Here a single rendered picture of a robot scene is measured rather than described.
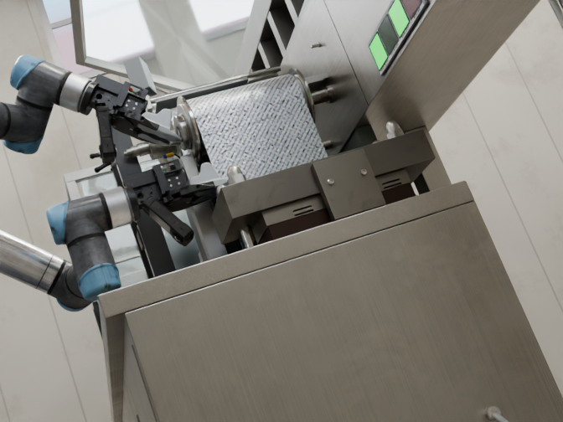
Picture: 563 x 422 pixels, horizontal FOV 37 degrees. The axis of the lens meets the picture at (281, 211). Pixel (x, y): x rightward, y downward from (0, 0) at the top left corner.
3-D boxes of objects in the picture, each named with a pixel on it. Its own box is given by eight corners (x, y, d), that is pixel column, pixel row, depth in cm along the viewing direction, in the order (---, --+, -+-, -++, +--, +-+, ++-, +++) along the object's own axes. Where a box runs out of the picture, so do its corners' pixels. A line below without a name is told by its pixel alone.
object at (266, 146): (231, 220, 164) (201, 137, 169) (339, 188, 171) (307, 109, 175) (232, 219, 164) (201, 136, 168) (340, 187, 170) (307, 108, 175)
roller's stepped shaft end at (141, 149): (126, 162, 198) (121, 150, 199) (150, 156, 200) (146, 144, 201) (126, 157, 195) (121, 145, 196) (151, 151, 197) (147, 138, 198)
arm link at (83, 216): (58, 254, 160) (45, 214, 162) (114, 238, 163) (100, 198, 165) (54, 243, 152) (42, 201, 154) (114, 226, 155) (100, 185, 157)
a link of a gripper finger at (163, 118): (190, 114, 171) (147, 98, 171) (179, 139, 169) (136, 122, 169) (189, 120, 174) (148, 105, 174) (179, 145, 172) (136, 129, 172)
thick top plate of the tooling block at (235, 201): (221, 244, 158) (211, 215, 159) (408, 187, 169) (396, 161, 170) (232, 218, 143) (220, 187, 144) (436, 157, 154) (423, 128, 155)
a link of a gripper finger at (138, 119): (159, 120, 168) (119, 105, 168) (157, 127, 167) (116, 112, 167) (160, 131, 172) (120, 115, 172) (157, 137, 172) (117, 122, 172)
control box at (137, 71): (136, 103, 240) (126, 73, 242) (157, 95, 239) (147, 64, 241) (128, 95, 233) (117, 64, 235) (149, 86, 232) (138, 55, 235)
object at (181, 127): (171, 109, 174) (183, 130, 169) (180, 106, 175) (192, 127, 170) (175, 136, 179) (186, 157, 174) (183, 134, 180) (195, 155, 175)
